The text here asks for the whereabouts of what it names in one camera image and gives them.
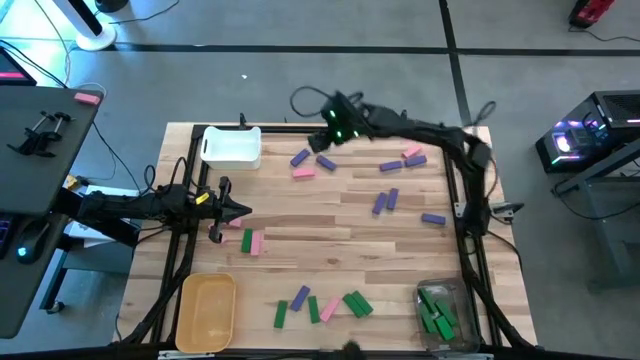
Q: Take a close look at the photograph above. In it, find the black bar clamp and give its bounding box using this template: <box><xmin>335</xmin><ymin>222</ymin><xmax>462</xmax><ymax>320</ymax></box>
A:
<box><xmin>6</xmin><ymin>110</ymin><xmax>57</xmax><ymax>151</ymax></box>
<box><xmin>22</xmin><ymin>112</ymin><xmax>77</xmax><ymax>158</ymax></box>

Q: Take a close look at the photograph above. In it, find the black computer mouse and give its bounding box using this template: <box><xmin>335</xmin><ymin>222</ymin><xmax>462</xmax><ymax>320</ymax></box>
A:
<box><xmin>13</xmin><ymin>222</ymin><xmax>51</xmax><ymax>266</ymax></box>

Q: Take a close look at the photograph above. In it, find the black round base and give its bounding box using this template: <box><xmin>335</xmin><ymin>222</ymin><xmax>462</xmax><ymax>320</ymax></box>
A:
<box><xmin>93</xmin><ymin>0</ymin><xmax>131</xmax><ymax>15</ymax></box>

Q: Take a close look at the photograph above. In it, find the white floor stand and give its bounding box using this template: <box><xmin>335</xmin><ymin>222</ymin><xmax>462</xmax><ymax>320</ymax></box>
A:
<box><xmin>52</xmin><ymin>0</ymin><xmax>118</xmax><ymax>52</ymax></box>

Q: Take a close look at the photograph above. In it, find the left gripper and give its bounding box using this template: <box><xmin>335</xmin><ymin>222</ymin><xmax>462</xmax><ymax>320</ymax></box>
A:
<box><xmin>193</xmin><ymin>174</ymin><xmax>254</xmax><ymax>245</ymax></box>

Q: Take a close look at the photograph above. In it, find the yellow plastic bin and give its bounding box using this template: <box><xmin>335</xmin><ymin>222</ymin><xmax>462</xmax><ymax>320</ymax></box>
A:
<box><xmin>174</xmin><ymin>271</ymin><xmax>238</xmax><ymax>354</ymax></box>

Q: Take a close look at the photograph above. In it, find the silver metal bracket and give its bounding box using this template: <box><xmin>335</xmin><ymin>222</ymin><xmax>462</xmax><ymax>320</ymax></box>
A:
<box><xmin>157</xmin><ymin>350</ymin><xmax>216</xmax><ymax>360</ymax></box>
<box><xmin>433</xmin><ymin>351</ymin><xmax>495</xmax><ymax>360</ymax></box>

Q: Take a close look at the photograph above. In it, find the black metal table frame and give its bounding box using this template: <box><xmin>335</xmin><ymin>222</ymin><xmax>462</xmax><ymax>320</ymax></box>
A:
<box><xmin>117</xmin><ymin>123</ymin><xmax>539</xmax><ymax>351</ymax></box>

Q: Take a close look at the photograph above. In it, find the black keyboard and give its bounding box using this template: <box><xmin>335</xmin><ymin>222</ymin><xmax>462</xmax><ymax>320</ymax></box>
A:
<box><xmin>0</xmin><ymin>213</ymin><xmax>14</xmax><ymax>261</ymax></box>

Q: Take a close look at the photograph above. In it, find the red power tool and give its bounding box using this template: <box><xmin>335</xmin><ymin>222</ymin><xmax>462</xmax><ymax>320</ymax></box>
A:
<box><xmin>568</xmin><ymin>0</ymin><xmax>617</xmax><ymax>29</ymax></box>

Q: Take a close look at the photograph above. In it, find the dark monitor screen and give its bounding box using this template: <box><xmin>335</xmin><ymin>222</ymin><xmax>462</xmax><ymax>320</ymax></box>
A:
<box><xmin>0</xmin><ymin>46</ymin><xmax>38</xmax><ymax>87</ymax></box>

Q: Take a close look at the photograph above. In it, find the black lit computer tower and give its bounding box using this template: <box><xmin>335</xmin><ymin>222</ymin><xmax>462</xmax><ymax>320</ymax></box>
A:
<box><xmin>534</xmin><ymin>89</ymin><xmax>640</xmax><ymax>175</ymax></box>

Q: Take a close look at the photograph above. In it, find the white plastic bin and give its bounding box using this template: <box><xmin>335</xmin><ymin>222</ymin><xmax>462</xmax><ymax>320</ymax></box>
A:
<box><xmin>200</xmin><ymin>125</ymin><xmax>263</xmax><ymax>171</ymax></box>

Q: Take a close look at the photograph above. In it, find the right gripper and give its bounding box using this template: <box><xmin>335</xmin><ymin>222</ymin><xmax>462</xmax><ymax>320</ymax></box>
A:
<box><xmin>308</xmin><ymin>91</ymin><xmax>375</xmax><ymax>154</ymax></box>

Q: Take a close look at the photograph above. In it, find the black side desk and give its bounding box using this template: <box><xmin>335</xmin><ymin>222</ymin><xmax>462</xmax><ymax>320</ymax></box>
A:
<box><xmin>0</xmin><ymin>84</ymin><xmax>142</xmax><ymax>341</ymax></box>

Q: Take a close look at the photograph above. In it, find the grey metal side table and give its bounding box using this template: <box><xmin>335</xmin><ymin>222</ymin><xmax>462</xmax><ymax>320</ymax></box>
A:
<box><xmin>551</xmin><ymin>137</ymin><xmax>640</xmax><ymax>294</ymax></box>

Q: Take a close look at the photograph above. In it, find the clear plastic container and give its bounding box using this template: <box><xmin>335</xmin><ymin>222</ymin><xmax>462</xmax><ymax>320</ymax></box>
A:
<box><xmin>412</xmin><ymin>276</ymin><xmax>482</xmax><ymax>355</ymax></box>

